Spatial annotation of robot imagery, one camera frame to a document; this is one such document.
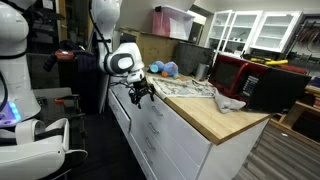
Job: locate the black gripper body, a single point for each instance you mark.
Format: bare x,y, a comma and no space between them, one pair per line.
140,89

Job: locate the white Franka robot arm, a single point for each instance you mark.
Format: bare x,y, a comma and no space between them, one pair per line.
16,83

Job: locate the patterned white cloth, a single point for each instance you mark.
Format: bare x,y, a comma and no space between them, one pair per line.
180,88

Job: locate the blue plush toy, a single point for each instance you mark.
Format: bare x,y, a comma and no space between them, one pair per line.
170,69

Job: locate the brown cardboard box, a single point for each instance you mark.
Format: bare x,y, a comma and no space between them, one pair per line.
156,48

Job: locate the dark grey fabric bin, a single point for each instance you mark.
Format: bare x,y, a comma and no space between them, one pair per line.
190,58

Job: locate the black flat panel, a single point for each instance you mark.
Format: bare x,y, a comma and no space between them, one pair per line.
128,37

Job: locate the metal cup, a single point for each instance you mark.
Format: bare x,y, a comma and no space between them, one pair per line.
201,72

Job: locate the white cabinet with wooden countertop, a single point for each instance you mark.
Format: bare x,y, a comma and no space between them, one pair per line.
206,116

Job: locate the black stand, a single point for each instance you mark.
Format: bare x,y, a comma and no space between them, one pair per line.
80,90

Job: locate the dark jacket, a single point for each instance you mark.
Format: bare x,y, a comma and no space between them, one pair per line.
83,61

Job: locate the pink plastic storage bin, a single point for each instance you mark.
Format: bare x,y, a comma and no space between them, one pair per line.
166,23

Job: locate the grey rag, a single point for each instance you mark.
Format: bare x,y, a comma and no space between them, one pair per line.
226,104

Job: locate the red and black object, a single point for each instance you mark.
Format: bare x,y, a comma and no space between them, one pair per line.
63,55

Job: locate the perforated grey metal table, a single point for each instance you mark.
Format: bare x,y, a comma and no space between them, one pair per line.
53,113

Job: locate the red and black microwave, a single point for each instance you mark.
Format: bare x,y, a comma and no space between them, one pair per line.
266,90

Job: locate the white paper sign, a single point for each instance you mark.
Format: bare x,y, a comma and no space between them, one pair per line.
47,4

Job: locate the yellow hand tool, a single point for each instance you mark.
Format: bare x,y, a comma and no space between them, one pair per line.
275,62

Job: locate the white glass door cabinet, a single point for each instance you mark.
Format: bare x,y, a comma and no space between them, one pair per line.
276,31

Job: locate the red tool case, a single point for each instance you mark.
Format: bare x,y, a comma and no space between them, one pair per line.
293,69

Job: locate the yellow wooden post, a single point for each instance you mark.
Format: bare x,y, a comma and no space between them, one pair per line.
62,20

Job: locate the wooden workbench frame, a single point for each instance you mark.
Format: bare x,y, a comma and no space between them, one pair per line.
300,106

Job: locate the black wall tool rack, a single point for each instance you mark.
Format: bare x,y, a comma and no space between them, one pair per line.
308,36

